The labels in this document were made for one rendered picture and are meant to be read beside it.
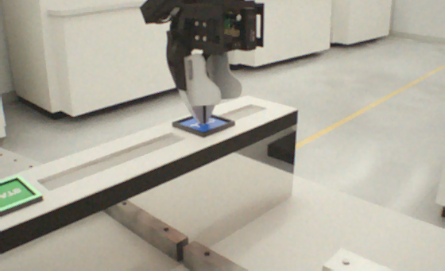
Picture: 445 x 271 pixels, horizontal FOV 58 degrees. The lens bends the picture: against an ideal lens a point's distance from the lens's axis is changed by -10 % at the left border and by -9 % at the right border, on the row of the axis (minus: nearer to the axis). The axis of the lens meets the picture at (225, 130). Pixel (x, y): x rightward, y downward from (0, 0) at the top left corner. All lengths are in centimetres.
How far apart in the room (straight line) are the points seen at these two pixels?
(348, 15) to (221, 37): 614
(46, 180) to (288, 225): 33
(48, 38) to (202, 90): 302
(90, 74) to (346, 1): 423
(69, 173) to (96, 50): 300
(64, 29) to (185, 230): 286
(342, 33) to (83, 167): 628
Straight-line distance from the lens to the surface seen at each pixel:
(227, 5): 45
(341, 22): 663
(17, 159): 87
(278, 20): 503
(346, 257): 41
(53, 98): 358
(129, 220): 45
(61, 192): 42
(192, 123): 54
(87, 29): 338
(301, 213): 63
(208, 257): 49
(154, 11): 54
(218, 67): 53
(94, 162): 47
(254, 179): 58
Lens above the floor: 115
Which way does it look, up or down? 21 degrees down
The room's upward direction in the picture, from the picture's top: straight up
